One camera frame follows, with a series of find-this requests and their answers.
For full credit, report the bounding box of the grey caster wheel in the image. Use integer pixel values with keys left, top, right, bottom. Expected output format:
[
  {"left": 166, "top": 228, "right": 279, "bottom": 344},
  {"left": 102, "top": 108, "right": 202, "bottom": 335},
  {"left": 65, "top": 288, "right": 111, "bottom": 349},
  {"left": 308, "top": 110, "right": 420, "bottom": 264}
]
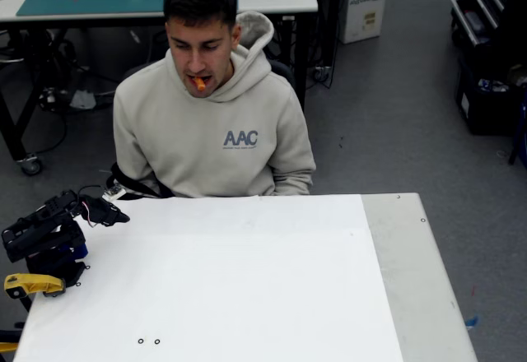
[
  {"left": 16, "top": 154, "right": 44, "bottom": 176},
  {"left": 311, "top": 65, "right": 333, "bottom": 84}
]

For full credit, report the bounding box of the small white camera board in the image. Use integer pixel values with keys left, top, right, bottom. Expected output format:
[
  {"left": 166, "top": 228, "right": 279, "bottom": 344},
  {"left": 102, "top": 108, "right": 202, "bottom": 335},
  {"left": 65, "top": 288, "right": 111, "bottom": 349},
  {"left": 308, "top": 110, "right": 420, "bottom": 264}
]
[{"left": 102, "top": 184, "right": 127, "bottom": 203}]

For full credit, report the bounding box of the white cardboard box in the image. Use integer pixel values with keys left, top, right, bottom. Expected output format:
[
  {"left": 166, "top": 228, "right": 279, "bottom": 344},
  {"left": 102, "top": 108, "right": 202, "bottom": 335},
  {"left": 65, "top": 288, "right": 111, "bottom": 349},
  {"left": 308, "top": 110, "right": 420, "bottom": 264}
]
[{"left": 339, "top": 0, "right": 399, "bottom": 45}]

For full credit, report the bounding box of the white workbench with black legs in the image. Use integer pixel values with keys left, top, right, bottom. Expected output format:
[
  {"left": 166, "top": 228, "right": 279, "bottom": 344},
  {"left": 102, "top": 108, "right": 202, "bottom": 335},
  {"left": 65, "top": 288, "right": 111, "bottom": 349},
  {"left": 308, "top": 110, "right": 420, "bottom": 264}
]
[{"left": 0, "top": 0, "right": 319, "bottom": 176}]

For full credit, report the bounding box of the black drawer cabinet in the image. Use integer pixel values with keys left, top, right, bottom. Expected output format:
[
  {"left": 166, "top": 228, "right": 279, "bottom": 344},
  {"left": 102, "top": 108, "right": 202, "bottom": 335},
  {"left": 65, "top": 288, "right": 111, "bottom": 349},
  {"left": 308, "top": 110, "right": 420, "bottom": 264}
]
[{"left": 450, "top": 0, "right": 527, "bottom": 47}]

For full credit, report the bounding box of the white plastic bag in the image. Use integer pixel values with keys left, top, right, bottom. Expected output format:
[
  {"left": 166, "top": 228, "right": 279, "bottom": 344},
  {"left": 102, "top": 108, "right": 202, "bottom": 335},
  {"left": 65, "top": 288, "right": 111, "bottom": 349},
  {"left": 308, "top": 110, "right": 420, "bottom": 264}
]
[{"left": 68, "top": 88, "right": 98, "bottom": 110}]

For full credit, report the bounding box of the yellow black table clamp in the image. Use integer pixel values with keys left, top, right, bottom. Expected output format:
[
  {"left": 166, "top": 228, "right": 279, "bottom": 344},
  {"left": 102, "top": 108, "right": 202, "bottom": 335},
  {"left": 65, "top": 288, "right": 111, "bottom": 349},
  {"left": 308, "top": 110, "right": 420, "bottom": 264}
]
[
  {"left": 3, "top": 273, "right": 67, "bottom": 299},
  {"left": 0, "top": 328, "right": 22, "bottom": 355}
]

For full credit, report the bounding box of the white paper sheet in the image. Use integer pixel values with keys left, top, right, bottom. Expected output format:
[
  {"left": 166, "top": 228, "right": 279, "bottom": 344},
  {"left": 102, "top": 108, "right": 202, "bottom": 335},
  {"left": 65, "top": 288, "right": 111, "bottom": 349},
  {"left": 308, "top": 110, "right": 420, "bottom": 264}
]
[{"left": 12, "top": 194, "right": 404, "bottom": 362}]

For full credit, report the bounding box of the man in beige hoodie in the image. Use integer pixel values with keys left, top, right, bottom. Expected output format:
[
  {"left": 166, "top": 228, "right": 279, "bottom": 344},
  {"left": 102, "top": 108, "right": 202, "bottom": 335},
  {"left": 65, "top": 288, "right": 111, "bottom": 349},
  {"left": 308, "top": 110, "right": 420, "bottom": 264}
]
[{"left": 113, "top": 0, "right": 317, "bottom": 198}]

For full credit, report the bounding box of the black storage bin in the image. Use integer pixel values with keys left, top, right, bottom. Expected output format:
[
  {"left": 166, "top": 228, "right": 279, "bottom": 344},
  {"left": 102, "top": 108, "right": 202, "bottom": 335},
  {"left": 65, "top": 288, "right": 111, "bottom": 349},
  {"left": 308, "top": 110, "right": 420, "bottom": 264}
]
[{"left": 455, "top": 55, "right": 527, "bottom": 137}]

